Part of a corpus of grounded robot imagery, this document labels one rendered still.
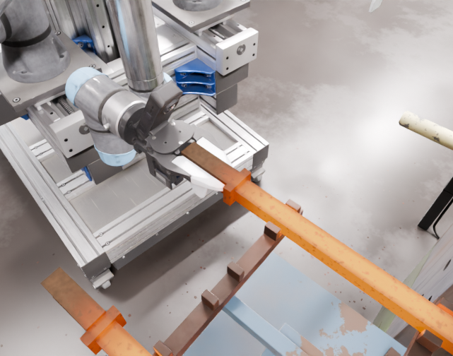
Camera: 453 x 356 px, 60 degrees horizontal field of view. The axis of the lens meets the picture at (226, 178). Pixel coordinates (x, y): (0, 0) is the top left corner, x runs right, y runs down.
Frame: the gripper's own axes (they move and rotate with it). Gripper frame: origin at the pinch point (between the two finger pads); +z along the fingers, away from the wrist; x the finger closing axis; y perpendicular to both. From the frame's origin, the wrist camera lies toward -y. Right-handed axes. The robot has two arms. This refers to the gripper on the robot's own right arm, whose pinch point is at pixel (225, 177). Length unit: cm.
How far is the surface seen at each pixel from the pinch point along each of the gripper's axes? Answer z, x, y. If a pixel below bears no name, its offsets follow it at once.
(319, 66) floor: -65, -155, 97
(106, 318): 3.8, 23.6, -1.4
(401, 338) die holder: 33.1, -13.0, 33.7
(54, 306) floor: -58, 28, 97
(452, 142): 20, -70, 34
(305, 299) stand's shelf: 15.8, -4.1, 26.4
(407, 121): 7, -69, 34
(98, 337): 4.6, 25.5, -0.8
